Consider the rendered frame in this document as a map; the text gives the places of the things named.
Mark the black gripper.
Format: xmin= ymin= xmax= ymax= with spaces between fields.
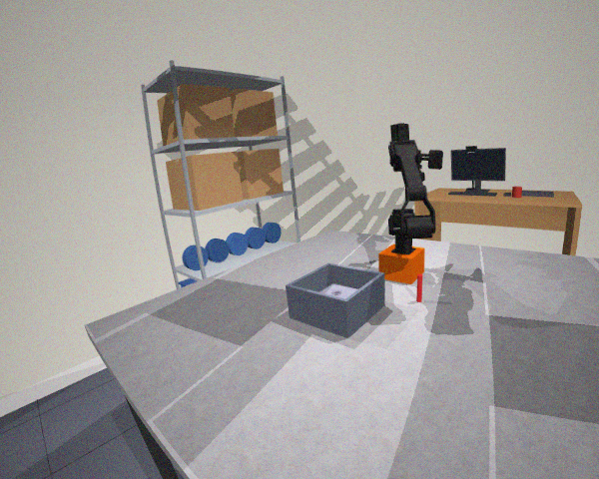
xmin=417 ymin=150 xmax=443 ymax=170

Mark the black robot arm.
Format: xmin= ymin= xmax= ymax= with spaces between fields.
xmin=388 ymin=123 xmax=436 ymax=255

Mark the red peg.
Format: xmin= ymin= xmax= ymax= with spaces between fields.
xmin=416 ymin=273 xmax=422 ymax=302

